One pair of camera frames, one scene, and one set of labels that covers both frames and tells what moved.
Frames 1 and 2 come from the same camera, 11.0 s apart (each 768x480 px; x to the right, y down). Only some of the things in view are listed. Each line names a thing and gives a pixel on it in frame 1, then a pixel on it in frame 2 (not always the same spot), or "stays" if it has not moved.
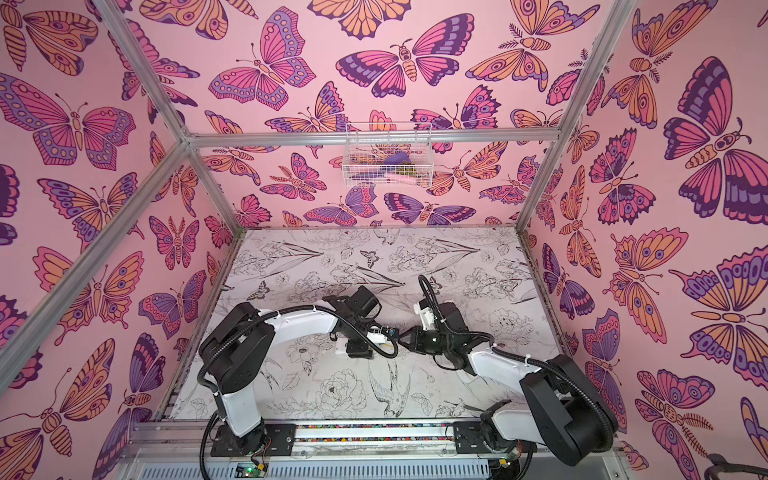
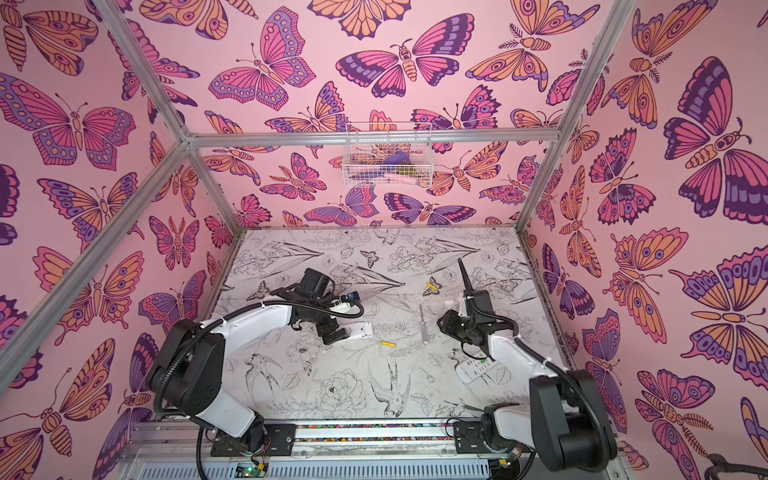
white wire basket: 388,155 stays
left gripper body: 359,348 to 326,325
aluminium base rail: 157,441 stays
